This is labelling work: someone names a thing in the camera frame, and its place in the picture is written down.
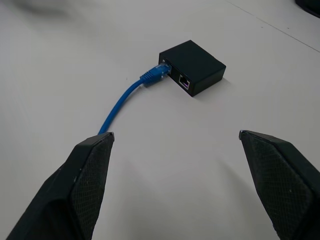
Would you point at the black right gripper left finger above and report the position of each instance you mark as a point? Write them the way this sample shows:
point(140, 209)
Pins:
point(75, 185)

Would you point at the dark object at table edge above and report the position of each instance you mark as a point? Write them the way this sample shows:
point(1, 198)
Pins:
point(310, 5)

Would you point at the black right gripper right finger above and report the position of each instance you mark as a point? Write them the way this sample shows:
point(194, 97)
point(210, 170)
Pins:
point(282, 180)

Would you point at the small black network box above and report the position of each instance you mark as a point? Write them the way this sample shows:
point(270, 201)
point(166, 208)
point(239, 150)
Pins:
point(197, 67)

